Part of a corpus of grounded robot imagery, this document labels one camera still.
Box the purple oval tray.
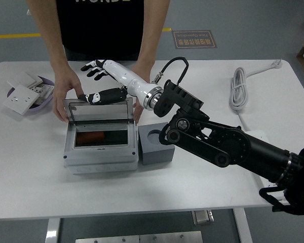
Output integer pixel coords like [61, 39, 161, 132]
[6, 75, 55, 115]

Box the person's right hand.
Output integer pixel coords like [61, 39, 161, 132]
[52, 66, 86, 124]

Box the white wall switch plate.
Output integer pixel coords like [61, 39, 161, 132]
[7, 70, 44, 88]

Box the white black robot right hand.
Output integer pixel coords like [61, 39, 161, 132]
[77, 59, 160, 108]

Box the white multi-hole socket panel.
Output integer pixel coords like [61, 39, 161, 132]
[27, 85, 54, 106]

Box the metal bracket under table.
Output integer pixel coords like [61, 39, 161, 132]
[192, 209, 215, 225]

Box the white power strip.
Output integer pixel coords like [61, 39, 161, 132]
[242, 129, 288, 203]

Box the white table leg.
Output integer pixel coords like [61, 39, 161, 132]
[45, 218, 61, 243]
[233, 207, 254, 243]

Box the grey cube with round hole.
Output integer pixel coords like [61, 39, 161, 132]
[137, 122, 175, 166]

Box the orange cylinder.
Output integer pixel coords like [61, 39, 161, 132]
[75, 131, 106, 144]

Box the person's torso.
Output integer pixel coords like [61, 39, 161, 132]
[56, 0, 146, 62]

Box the person's left hand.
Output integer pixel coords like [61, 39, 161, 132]
[130, 63, 152, 125]

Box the white power cord with plug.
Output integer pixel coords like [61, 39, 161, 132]
[229, 58, 284, 132]

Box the grey electrical box clear lid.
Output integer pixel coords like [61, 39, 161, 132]
[62, 97, 139, 175]

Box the metal base plate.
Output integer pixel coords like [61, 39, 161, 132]
[75, 230, 203, 243]

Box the white wall socket plate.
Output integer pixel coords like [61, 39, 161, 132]
[3, 85, 40, 115]

